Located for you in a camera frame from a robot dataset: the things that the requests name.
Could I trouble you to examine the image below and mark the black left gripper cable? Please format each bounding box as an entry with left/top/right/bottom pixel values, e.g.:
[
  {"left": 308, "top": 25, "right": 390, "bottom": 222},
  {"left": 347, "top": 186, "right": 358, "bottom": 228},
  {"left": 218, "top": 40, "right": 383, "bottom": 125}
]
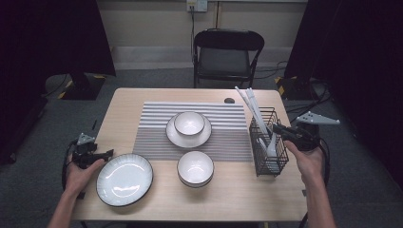
[{"left": 61, "top": 140, "right": 79, "bottom": 192}]

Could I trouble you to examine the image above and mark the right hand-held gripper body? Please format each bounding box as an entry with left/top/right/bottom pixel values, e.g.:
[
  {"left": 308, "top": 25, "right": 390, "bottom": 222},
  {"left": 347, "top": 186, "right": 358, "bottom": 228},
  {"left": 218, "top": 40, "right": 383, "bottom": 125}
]
[{"left": 286, "top": 110, "right": 342, "bottom": 153}]

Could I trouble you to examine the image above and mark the white chopstick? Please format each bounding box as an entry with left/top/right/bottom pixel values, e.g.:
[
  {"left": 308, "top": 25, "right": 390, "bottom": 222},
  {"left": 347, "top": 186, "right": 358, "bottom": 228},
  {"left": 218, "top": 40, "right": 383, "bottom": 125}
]
[
  {"left": 234, "top": 86, "right": 270, "bottom": 137},
  {"left": 245, "top": 88, "right": 272, "bottom": 137},
  {"left": 249, "top": 88, "right": 274, "bottom": 135}
]

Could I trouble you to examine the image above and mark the person's right hand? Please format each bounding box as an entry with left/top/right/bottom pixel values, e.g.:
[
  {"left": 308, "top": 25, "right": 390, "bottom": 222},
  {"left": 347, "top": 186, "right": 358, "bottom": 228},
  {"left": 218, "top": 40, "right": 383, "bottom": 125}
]
[{"left": 283, "top": 140, "right": 326, "bottom": 188}]

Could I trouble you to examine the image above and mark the grey white striped placemat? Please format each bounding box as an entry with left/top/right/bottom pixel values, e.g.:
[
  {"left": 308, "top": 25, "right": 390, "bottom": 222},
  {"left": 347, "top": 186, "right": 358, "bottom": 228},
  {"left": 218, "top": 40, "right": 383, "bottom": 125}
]
[{"left": 132, "top": 101, "right": 254, "bottom": 163}]

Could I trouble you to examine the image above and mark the white plate with black rim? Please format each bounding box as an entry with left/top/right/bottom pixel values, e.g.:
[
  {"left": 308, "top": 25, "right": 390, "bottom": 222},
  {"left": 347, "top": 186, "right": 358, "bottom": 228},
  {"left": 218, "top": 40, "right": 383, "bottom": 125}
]
[
  {"left": 165, "top": 112, "right": 213, "bottom": 149},
  {"left": 95, "top": 153, "right": 155, "bottom": 208}
]

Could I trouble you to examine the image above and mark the black folding chair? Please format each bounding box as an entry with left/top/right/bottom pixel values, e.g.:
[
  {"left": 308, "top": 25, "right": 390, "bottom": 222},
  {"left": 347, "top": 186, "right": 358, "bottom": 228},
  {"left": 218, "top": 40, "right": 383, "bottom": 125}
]
[{"left": 192, "top": 28, "right": 266, "bottom": 89}]

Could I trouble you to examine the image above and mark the black floor cable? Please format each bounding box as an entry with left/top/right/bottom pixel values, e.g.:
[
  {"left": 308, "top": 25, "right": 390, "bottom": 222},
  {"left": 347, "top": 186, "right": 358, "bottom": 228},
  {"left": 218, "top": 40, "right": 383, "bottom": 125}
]
[
  {"left": 285, "top": 80, "right": 333, "bottom": 123},
  {"left": 254, "top": 60, "right": 288, "bottom": 81}
]

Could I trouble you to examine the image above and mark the black wall socket cable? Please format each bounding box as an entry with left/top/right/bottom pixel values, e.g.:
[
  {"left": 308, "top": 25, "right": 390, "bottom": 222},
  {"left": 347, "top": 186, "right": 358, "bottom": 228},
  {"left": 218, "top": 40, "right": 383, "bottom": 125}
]
[{"left": 189, "top": 5, "right": 197, "bottom": 63}]

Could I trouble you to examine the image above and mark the person's left hand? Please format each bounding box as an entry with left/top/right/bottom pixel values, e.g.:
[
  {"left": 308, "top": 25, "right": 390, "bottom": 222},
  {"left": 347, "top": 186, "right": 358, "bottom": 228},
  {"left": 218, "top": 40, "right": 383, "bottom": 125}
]
[{"left": 64, "top": 158, "right": 106, "bottom": 200}]

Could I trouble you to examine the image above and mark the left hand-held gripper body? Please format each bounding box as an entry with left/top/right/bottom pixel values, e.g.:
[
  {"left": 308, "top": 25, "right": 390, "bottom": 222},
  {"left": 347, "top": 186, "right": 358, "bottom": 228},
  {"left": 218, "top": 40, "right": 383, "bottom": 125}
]
[{"left": 71, "top": 132, "right": 98, "bottom": 170}]

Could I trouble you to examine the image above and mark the white wall socket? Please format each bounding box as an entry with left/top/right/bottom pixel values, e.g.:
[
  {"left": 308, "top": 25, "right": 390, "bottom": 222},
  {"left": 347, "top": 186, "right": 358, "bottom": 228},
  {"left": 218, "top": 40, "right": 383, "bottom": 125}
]
[{"left": 185, "top": 0, "right": 209, "bottom": 13}]

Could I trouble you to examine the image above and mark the black wire basket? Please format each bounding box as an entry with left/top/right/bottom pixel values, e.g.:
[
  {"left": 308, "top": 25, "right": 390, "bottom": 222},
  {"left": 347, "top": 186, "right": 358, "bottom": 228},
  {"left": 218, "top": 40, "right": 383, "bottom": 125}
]
[{"left": 248, "top": 106, "right": 291, "bottom": 178}]

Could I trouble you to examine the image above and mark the black curtain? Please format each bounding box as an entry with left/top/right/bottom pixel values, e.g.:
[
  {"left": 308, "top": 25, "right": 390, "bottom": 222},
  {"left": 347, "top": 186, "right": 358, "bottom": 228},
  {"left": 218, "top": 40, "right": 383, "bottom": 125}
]
[
  {"left": 283, "top": 0, "right": 403, "bottom": 188},
  {"left": 0, "top": 0, "right": 117, "bottom": 165}
]

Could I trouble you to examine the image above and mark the grey round floor base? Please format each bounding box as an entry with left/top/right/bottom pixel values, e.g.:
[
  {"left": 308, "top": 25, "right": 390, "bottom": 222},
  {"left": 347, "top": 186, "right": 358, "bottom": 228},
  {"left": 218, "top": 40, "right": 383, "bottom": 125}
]
[{"left": 44, "top": 73, "right": 76, "bottom": 98}]

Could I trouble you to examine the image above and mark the white bowl with black rim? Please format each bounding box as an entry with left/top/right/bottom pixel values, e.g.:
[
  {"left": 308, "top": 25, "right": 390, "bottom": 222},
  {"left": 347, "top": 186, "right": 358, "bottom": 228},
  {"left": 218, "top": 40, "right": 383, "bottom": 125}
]
[
  {"left": 176, "top": 150, "right": 216, "bottom": 185},
  {"left": 179, "top": 178, "right": 214, "bottom": 189},
  {"left": 173, "top": 110, "right": 206, "bottom": 138}
]

